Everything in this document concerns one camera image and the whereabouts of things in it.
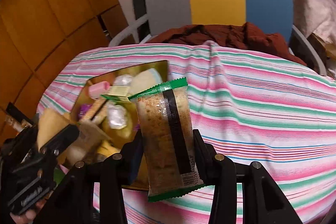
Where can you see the wooden wardrobe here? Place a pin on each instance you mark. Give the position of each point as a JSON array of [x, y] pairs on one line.
[[40, 37]]

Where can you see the Weidan cracker pack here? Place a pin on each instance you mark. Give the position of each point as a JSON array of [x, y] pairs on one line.
[[98, 111]]

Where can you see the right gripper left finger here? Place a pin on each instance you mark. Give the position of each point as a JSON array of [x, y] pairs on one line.
[[72, 200]]

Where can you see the striped pink green bedsheet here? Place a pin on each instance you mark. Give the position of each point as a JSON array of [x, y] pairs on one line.
[[250, 106]]

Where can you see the grey yellow blue chair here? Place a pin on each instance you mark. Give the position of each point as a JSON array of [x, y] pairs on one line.
[[271, 16]]

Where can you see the yellow sponge block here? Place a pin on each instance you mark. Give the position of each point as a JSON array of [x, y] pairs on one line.
[[50, 123]]

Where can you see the cream medicine box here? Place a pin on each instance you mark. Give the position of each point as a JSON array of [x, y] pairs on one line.
[[85, 146]]

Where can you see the dark red garment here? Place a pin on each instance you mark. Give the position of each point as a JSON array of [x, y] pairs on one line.
[[245, 37]]

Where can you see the operator left hand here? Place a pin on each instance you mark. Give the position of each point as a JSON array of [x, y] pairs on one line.
[[30, 214]]

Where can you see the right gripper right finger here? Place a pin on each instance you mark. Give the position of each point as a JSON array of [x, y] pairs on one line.
[[263, 200]]

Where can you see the white sponge block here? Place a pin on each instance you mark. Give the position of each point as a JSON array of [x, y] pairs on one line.
[[117, 116]]

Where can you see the clear bag white contents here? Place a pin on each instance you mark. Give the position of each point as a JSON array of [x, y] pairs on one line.
[[123, 80]]

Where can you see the green edged cracker pack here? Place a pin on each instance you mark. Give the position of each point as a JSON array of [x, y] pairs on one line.
[[168, 142]]

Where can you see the yellow cartoon cloth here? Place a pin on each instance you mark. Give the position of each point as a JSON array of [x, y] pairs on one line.
[[106, 149]]

